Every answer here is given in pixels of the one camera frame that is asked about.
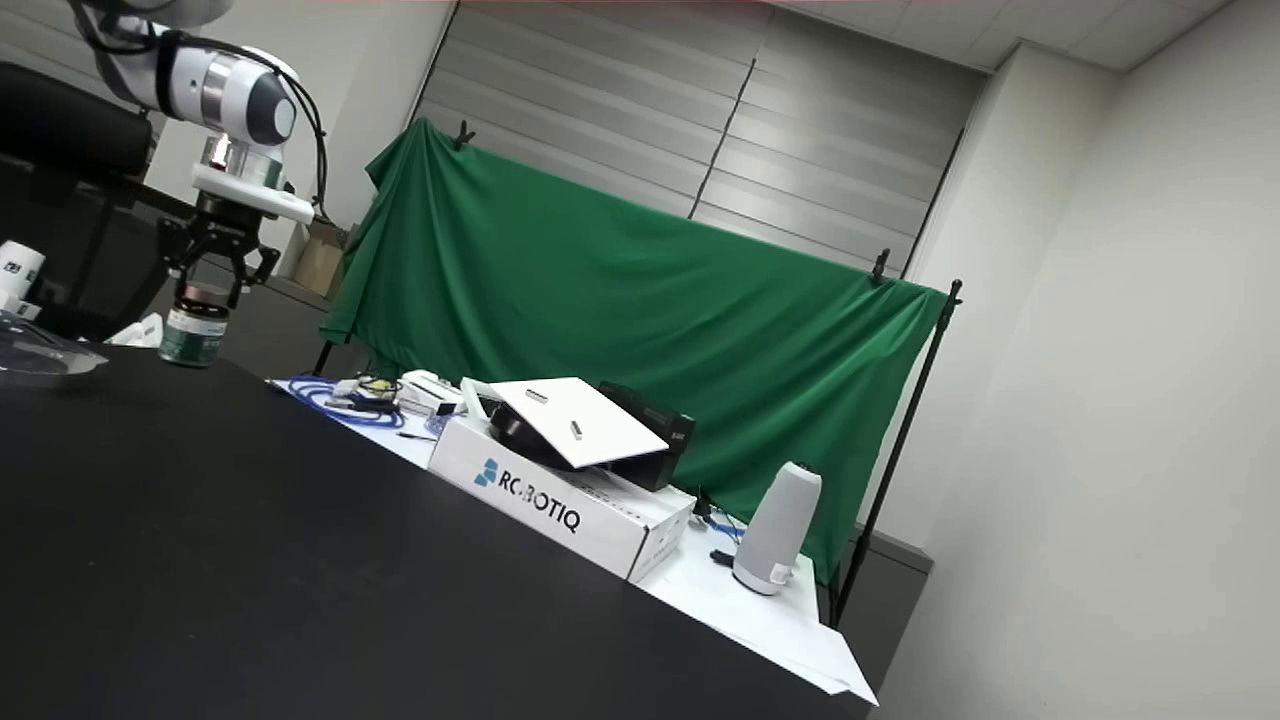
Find black backdrop stand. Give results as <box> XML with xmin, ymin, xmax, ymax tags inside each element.
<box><xmin>825</xmin><ymin>276</ymin><xmax>967</xmax><ymax>629</ymax></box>

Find white rounded object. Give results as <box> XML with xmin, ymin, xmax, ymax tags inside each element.
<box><xmin>0</xmin><ymin>238</ymin><xmax>54</xmax><ymax>321</ymax></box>

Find white paper sheet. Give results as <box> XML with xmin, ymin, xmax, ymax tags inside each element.
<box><xmin>101</xmin><ymin>313</ymin><xmax>174</xmax><ymax>358</ymax></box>

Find white Robotiq cardboard box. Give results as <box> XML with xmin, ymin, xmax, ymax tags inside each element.
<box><xmin>424</xmin><ymin>411</ymin><xmax>701</xmax><ymax>587</ymax></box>

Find blue cable coil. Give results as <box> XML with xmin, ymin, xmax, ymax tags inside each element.
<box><xmin>271</xmin><ymin>377</ymin><xmax>410</xmax><ymax>434</ymax></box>

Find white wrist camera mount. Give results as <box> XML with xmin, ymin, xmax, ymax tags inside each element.
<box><xmin>192</xmin><ymin>158</ymin><xmax>324</xmax><ymax>228</ymax></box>

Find white table board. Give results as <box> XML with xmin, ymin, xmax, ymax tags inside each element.
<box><xmin>265</xmin><ymin>374</ymin><xmax>884</xmax><ymax>713</ymax></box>

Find green backdrop cloth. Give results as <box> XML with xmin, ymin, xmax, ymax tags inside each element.
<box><xmin>318</xmin><ymin>118</ymin><xmax>952</xmax><ymax>592</ymax></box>

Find brown cardboard box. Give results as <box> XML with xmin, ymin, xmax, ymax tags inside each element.
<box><xmin>290</xmin><ymin>215</ymin><xmax>352</xmax><ymax>303</ymax></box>

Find bottle with grey cap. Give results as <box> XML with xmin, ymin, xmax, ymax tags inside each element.
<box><xmin>156</xmin><ymin>271</ymin><xmax>240</xmax><ymax>374</ymax></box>

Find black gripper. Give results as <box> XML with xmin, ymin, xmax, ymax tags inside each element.
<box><xmin>164</xmin><ymin>212</ymin><xmax>283</xmax><ymax>321</ymax></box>

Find small white packages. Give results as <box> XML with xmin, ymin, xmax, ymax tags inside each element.
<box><xmin>392</xmin><ymin>365</ymin><xmax>467</xmax><ymax>425</ymax></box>

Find white tapered device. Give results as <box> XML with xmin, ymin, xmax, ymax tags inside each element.
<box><xmin>727</xmin><ymin>462</ymin><xmax>828</xmax><ymax>600</ymax></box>

